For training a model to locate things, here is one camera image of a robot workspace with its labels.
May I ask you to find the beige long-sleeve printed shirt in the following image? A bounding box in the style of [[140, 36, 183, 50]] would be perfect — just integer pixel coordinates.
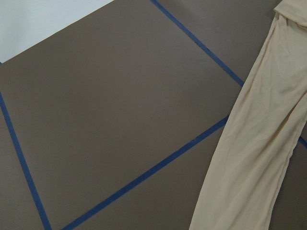
[[189, 0, 307, 230]]

